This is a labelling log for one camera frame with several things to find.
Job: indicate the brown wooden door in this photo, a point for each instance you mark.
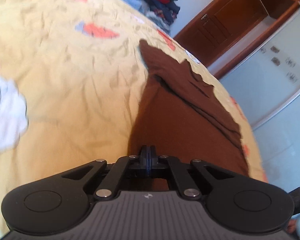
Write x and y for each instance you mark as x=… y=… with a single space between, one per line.
x=222 y=22

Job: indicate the wardrobe with frosted sliding door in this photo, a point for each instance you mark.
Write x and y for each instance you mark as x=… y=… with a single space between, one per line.
x=277 y=62

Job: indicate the brown garment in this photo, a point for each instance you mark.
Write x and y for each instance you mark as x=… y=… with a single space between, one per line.
x=177 y=120

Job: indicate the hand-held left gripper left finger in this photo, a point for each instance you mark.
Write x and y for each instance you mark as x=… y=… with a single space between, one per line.
x=144 y=160

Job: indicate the pile of mixed clothes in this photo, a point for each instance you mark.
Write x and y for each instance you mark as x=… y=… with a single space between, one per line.
x=160 y=2

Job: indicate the yellow floral bedsheet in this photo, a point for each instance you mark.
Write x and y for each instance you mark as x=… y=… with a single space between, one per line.
x=65 y=80

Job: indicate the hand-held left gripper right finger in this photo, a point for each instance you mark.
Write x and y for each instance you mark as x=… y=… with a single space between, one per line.
x=152 y=160

